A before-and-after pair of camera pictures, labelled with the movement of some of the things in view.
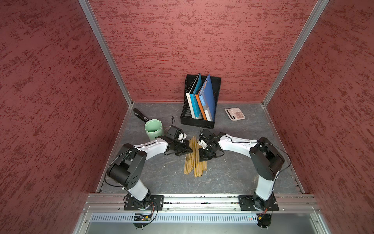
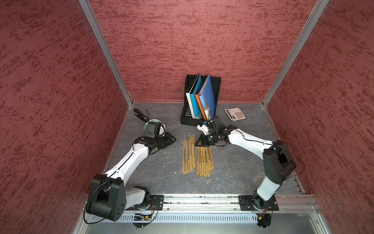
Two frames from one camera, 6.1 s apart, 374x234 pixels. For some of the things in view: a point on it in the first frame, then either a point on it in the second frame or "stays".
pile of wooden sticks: x=199 y=169 stays
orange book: x=198 y=97 stays
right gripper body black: x=208 y=153 to x=212 y=137
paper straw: x=202 y=167 stays
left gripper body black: x=180 y=148 to x=159 y=142
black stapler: x=140 y=115 stays
